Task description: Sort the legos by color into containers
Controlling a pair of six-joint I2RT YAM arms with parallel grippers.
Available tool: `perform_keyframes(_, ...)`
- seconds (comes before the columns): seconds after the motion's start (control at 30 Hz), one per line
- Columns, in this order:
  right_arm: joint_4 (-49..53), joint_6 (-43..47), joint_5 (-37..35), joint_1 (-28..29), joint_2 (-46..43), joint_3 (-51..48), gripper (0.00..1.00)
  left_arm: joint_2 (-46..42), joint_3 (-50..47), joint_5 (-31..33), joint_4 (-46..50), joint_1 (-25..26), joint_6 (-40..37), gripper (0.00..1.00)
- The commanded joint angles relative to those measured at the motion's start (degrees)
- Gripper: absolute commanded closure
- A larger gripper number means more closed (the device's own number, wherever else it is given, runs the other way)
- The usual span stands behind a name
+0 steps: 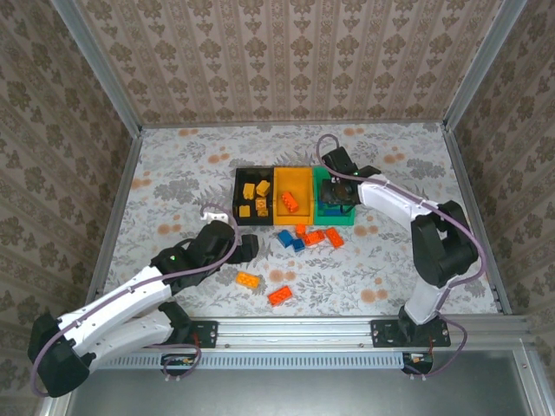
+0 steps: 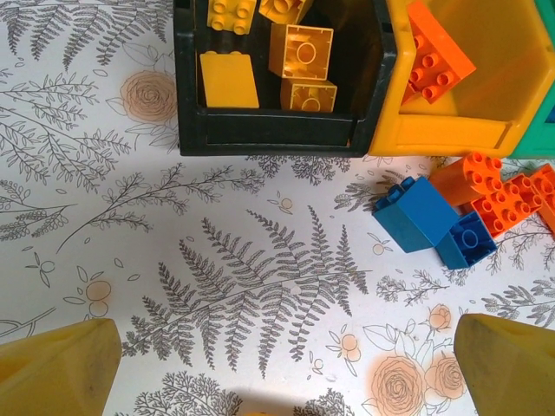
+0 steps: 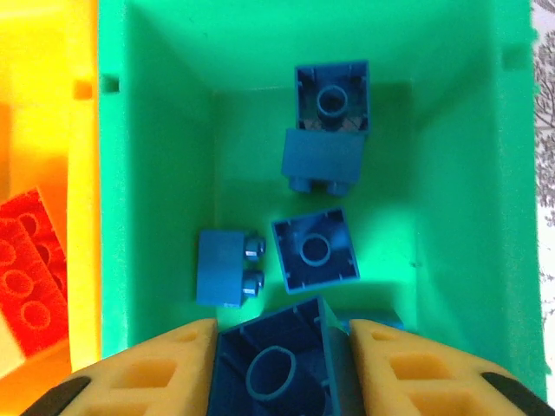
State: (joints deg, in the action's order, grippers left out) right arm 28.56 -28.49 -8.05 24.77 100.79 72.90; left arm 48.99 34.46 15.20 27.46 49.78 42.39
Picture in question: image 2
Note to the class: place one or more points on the small round orange lego brick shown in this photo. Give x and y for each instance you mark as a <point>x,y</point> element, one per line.
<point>459,182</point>

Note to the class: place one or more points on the yellow lego brick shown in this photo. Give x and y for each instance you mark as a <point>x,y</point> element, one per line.
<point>284,8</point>
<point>301,52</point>
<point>232,13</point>
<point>228,82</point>
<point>308,97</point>

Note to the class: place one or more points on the blue lego brick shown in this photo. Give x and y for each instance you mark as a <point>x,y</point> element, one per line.
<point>416,216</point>
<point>468,242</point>

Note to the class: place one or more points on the yellow plastic bin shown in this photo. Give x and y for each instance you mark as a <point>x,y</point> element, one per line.
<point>451,134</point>

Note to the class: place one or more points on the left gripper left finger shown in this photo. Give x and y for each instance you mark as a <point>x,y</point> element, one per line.
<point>56,372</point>

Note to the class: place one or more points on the green plastic bin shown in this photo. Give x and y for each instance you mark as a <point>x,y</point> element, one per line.
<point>537,145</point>

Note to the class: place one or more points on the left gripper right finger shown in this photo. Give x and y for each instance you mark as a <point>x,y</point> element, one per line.
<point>511,372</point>

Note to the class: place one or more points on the floral table cover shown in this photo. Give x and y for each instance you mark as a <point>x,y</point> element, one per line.
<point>260,260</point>

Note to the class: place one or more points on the black plastic bin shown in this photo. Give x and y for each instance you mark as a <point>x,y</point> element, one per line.
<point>277,134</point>

